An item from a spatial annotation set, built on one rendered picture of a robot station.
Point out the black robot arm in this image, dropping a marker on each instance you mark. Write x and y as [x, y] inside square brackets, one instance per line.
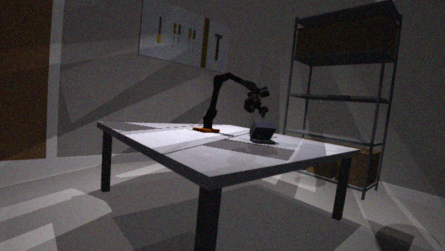
[218, 81]

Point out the grey square panel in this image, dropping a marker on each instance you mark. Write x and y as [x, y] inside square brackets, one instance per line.
[261, 132]

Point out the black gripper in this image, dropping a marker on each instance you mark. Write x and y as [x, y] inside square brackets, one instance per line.
[253, 103]

